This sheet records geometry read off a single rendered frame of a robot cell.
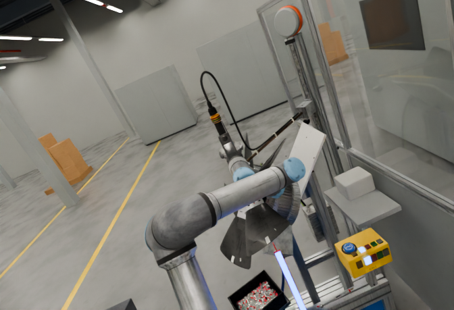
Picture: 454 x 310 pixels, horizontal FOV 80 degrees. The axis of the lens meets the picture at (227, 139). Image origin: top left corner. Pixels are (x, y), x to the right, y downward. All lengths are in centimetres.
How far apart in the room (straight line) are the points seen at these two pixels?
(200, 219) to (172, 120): 787
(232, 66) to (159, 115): 304
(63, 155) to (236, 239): 802
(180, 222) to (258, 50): 614
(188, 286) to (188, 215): 20
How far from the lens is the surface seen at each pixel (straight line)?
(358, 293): 132
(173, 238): 70
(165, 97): 838
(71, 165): 920
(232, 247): 150
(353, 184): 167
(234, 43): 659
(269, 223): 121
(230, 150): 108
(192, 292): 80
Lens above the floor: 192
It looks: 19 degrees down
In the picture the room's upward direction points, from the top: 24 degrees counter-clockwise
